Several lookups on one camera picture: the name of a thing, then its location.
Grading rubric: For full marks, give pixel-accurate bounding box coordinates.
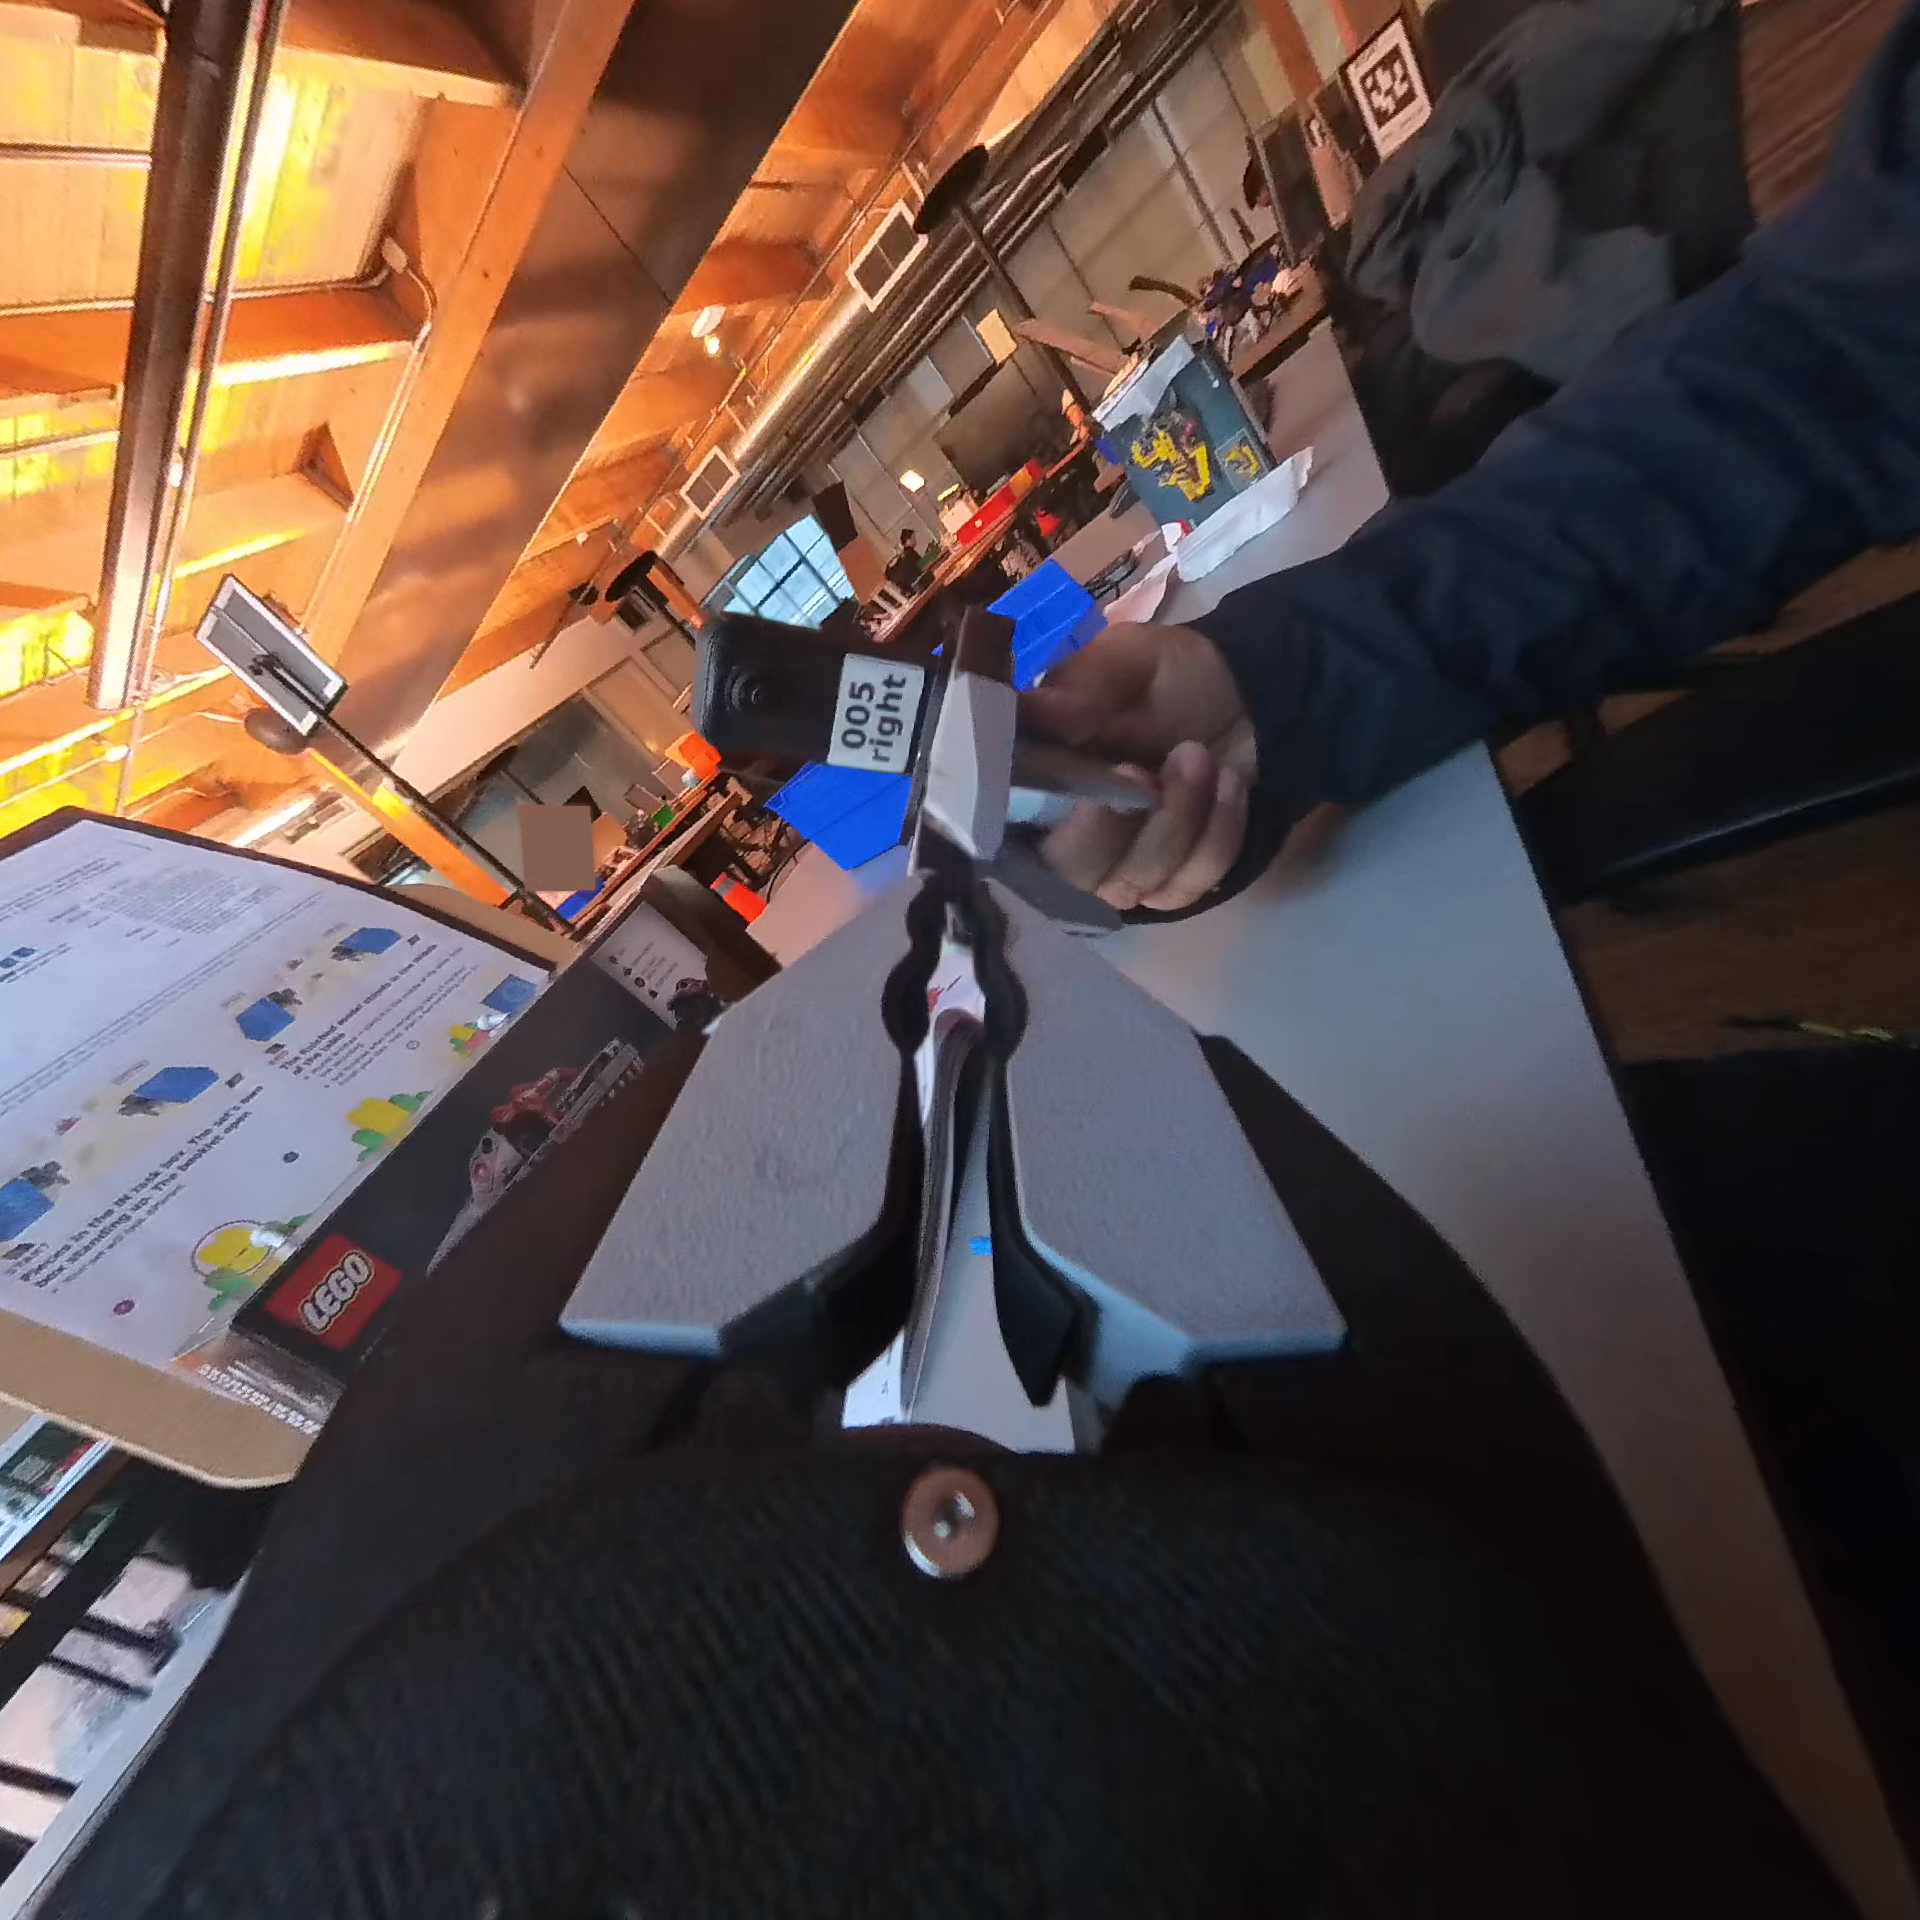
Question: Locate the person's right hand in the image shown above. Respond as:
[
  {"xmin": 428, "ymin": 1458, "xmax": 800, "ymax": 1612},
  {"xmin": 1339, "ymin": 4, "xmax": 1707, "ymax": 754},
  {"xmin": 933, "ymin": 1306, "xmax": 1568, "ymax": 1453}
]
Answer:
[{"xmin": 1032, "ymin": 619, "xmax": 1264, "ymax": 922}]

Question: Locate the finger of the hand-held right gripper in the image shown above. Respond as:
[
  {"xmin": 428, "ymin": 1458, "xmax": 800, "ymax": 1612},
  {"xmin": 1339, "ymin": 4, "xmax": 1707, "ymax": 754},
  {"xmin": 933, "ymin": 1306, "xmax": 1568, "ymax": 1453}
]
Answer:
[{"xmin": 902, "ymin": 660, "xmax": 1022, "ymax": 887}]

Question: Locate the light panel on stand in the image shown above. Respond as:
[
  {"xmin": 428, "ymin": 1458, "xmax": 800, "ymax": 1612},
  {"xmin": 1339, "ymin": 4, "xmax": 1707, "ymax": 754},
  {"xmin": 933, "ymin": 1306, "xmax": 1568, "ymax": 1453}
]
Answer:
[{"xmin": 192, "ymin": 575, "xmax": 560, "ymax": 924}]

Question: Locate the instruction page on cardboard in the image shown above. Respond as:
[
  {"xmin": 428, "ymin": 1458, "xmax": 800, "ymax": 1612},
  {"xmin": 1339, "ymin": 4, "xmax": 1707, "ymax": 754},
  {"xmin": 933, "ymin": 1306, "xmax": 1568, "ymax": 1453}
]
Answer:
[{"xmin": 0, "ymin": 810, "xmax": 565, "ymax": 1488}]

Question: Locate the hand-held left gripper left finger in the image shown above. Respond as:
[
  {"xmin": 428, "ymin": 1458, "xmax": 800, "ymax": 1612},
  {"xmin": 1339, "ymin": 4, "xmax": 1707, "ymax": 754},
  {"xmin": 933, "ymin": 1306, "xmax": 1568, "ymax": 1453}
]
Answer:
[{"xmin": 557, "ymin": 872, "xmax": 962, "ymax": 1368}]

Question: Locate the white instruction booklet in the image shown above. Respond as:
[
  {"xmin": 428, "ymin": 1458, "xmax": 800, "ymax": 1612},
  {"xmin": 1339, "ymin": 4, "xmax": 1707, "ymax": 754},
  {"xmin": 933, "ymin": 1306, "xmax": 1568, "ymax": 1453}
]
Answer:
[{"xmin": 838, "ymin": 960, "xmax": 1085, "ymax": 1457}]

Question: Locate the dark grey jacket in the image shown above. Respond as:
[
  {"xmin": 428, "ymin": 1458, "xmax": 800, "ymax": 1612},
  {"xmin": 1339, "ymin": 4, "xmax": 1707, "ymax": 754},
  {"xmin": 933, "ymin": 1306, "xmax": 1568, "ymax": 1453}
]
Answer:
[{"xmin": 1339, "ymin": 0, "xmax": 1761, "ymax": 500}]

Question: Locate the teal toy brick box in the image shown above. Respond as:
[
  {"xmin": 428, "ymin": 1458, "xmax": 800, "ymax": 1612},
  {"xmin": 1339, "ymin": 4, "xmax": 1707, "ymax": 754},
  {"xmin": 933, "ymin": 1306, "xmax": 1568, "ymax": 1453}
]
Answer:
[{"xmin": 1100, "ymin": 333, "xmax": 1281, "ymax": 530}]

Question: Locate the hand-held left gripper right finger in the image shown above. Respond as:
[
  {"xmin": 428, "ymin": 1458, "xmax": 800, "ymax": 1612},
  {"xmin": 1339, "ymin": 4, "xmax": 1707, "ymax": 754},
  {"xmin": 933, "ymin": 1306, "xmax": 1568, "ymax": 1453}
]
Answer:
[{"xmin": 952, "ymin": 879, "xmax": 1349, "ymax": 1412}]

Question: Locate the black and white marker tag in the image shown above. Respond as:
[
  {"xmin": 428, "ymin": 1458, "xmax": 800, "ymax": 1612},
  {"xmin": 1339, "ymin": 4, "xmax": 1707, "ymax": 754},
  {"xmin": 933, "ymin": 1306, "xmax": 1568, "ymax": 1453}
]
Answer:
[{"xmin": 1339, "ymin": 16, "xmax": 1441, "ymax": 160}]

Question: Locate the blue plastic bin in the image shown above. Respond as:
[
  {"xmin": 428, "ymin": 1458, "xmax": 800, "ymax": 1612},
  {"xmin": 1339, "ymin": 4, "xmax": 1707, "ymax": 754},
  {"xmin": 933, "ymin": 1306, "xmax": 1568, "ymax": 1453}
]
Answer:
[
  {"xmin": 762, "ymin": 754, "xmax": 921, "ymax": 876},
  {"xmin": 987, "ymin": 561, "xmax": 1115, "ymax": 682}
]

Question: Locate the person's right forearm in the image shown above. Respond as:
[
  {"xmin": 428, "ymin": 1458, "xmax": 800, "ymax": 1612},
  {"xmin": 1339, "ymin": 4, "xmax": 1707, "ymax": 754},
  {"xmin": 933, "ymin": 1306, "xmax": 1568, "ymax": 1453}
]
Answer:
[{"xmin": 1190, "ymin": 0, "xmax": 1920, "ymax": 812}]

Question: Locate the black toy brick box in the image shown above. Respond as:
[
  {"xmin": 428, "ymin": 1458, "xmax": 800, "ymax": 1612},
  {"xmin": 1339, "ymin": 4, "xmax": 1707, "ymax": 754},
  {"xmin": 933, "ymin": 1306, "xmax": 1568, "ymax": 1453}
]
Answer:
[{"xmin": 172, "ymin": 863, "xmax": 782, "ymax": 1443}]

